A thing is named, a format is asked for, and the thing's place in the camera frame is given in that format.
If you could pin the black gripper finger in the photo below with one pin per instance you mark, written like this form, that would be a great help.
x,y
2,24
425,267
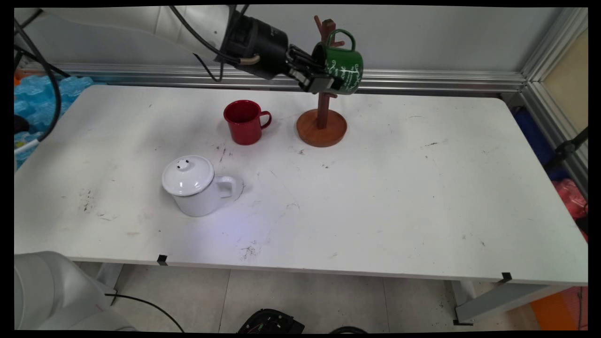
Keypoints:
x,y
324,84
305,55

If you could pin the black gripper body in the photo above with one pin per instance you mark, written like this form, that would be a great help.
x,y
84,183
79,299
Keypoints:
x,y
267,51

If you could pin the green enamel mug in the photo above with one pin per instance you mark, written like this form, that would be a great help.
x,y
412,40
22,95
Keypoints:
x,y
347,68

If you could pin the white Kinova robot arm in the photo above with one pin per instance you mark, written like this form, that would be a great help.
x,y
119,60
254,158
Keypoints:
x,y
117,33

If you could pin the brown wooden mug tree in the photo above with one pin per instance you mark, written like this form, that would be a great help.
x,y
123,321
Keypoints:
x,y
322,129

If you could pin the red enamel mug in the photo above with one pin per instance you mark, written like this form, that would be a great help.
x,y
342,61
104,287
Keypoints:
x,y
244,122

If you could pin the white enamel pot lid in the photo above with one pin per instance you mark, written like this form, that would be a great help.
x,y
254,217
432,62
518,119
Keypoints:
x,y
188,176

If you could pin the white enamel pot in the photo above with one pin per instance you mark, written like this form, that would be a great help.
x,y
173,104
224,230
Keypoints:
x,y
202,202

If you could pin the blue plastic bag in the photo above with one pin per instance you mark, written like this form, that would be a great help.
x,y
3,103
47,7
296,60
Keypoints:
x,y
533,136

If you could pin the black tape marker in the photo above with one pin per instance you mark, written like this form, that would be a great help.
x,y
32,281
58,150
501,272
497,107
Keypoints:
x,y
162,260
506,277

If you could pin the blue plastic wrapped pack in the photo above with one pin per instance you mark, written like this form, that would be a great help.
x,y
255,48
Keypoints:
x,y
33,101

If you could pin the black device on floor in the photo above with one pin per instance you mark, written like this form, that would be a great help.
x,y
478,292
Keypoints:
x,y
270,323

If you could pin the red plastic bag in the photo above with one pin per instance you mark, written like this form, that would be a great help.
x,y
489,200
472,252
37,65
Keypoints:
x,y
570,199

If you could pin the grey table leg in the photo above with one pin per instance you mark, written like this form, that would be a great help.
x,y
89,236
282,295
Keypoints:
x,y
109,277
497,300

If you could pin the orange box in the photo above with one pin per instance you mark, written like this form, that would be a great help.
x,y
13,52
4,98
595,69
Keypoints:
x,y
558,310

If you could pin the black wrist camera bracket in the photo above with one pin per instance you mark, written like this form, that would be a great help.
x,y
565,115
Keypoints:
x,y
232,40

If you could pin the aluminium frame rail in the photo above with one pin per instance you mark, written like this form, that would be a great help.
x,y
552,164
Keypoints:
x,y
422,80
556,42

